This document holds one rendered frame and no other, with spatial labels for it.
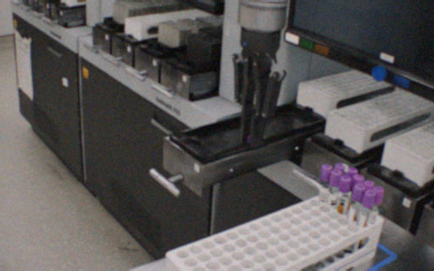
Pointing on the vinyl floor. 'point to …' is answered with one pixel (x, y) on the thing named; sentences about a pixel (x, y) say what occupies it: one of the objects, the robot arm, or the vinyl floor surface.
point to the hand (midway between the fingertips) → (252, 128)
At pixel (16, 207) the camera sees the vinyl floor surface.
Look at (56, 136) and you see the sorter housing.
